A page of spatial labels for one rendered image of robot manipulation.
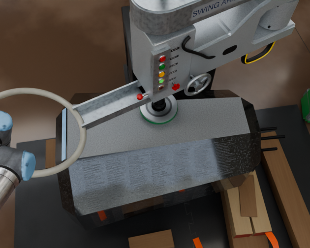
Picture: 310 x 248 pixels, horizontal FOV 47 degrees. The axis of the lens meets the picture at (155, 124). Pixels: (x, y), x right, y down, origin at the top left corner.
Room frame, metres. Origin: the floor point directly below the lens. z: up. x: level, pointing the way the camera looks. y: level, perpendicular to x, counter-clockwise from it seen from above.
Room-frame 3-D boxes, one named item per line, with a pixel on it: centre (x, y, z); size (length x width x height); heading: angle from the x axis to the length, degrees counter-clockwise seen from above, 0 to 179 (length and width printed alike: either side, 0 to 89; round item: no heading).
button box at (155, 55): (0.93, -0.01, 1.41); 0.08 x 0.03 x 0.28; 120
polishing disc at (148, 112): (1.07, -0.02, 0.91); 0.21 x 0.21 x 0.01
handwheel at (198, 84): (1.02, -0.18, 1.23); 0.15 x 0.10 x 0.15; 120
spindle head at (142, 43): (1.11, -0.09, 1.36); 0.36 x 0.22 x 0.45; 120
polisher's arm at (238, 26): (1.25, -0.36, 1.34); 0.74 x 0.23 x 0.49; 120
